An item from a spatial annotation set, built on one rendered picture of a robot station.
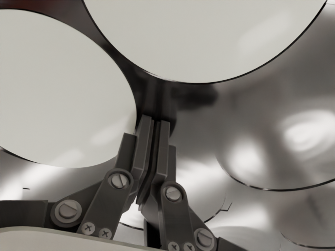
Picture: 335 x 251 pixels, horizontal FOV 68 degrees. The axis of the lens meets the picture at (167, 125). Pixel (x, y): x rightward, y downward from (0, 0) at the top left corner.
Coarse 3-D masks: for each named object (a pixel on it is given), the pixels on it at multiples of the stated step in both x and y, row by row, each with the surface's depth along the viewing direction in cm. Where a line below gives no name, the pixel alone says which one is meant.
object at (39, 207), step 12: (0, 204) 9; (12, 204) 9; (24, 204) 9; (36, 204) 9; (48, 204) 9; (0, 216) 8; (12, 216) 8; (24, 216) 9; (36, 216) 9; (48, 216) 9; (48, 228) 9
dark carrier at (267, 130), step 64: (0, 0) 10; (64, 0) 10; (128, 64) 12; (320, 64) 12; (192, 128) 14; (256, 128) 14; (320, 128) 14; (0, 192) 19; (64, 192) 19; (192, 192) 18; (256, 192) 18; (320, 192) 18
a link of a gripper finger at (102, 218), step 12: (120, 168) 11; (108, 180) 10; (120, 180) 10; (132, 180) 10; (108, 192) 10; (120, 192) 10; (96, 204) 9; (108, 204) 9; (120, 204) 9; (84, 216) 9; (96, 216) 9; (108, 216) 9; (120, 216) 9; (84, 228) 8; (96, 228) 8; (108, 228) 8
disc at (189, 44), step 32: (96, 0) 10; (128, 0) 10; (160, 0) 10; (192, 0) 10; (224, 0) 10; (256, 0) 10; (288, 0) 10; (320, 0) 10; (128, 32) 11; (160, 32) 11; (192, 32) 11; (224, 32) 11; (256, 32) 11; (288, 32) 11; (160, 64) 12; (192, 64) 12; (224, 64) 12; (256, 64) 12
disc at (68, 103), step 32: (0, 32) 11; (32, 32) 11; (64, 32) 11; (0, 64) 12; (32, 64) 12; (64, 64) 12; (96, 64) 12; (0, 96) 13; (32, 96) 13; (64, 96) 13; (96, 96) 13; (128, 96) 13; (0, 128) 15; (32, 128) 15; (64, 128) 14; (96, 128) 14; (128, 128) 14; (32, 160) 16; (64, 160) 16; (96, 160) 16
